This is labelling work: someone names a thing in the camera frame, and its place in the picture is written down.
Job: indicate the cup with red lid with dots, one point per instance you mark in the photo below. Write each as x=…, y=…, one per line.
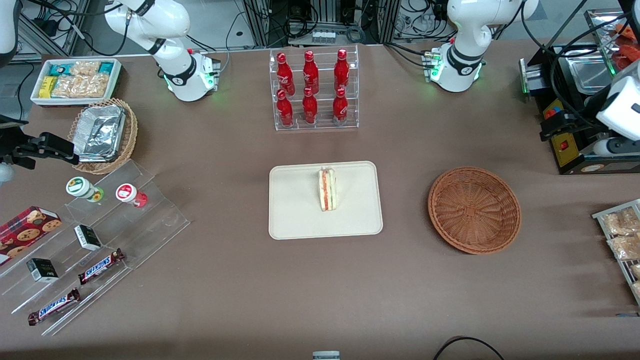
x=129, y=194

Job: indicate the cup with green lid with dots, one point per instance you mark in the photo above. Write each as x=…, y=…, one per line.
x=80, y=187

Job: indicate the cream plastic tray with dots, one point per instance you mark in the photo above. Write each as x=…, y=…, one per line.
x=300, y=210

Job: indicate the oval wicker basket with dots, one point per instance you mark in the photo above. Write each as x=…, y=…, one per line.
x=130, y=135

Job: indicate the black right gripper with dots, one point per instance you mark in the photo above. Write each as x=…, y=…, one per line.
x=10, y=141

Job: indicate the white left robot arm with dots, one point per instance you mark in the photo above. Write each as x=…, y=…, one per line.
x=465, y=30

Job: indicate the red cookie box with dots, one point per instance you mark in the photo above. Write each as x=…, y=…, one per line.
x=25, y=232

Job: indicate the yellow snack packet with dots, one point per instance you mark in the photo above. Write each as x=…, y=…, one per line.
x=47, y=87

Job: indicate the triangle sandwich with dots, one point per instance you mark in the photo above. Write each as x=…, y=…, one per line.
x=327, y=190

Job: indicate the small black box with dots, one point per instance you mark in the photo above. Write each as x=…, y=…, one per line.
x=87, y=237
x=42, y=270

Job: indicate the aluminium foil tray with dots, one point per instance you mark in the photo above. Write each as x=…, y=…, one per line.
x=100, y=132

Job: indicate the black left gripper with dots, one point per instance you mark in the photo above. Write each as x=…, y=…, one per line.
x=589, y=107

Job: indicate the white power strip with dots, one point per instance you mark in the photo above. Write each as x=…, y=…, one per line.
x=323, y=36

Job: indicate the clear bag of crackers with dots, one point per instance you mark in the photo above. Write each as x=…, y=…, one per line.
x=82, y=86

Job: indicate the clear acrylic stepped stand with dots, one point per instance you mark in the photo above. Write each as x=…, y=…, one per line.
x=150, y=225

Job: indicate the clear acrylic bottle rack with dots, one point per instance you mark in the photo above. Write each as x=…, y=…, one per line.
x=324, y=122

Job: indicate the black and yellow machine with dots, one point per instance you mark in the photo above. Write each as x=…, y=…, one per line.
x=565, y=155

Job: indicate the white snack bin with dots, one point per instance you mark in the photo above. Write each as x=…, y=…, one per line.
x=36, y=95

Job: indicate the round brown wicker basket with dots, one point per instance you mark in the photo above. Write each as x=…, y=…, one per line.
x=472, y=210

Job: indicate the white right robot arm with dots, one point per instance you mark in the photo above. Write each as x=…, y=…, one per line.
x=170, y=25

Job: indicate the clear bag of pastry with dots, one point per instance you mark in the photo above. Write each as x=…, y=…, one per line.
x=622, y=221
x=625, y=247

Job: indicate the tray of packaged snacks right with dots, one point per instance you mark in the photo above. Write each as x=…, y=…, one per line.
x=600, y=216

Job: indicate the snickers bar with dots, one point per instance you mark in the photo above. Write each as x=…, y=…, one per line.
x=100, y=266
x=52, y=307

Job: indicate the red cola bottle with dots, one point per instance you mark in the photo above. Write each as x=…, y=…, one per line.
x=341, y=72
x=285, y=111
x=311, y=75
x=285, y=77
x=340, y=107
x=310, y=109

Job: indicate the teal snack packet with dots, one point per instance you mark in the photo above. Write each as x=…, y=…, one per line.
x=62, y=69

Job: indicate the small grey device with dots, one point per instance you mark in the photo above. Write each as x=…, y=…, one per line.
x=326, y=355

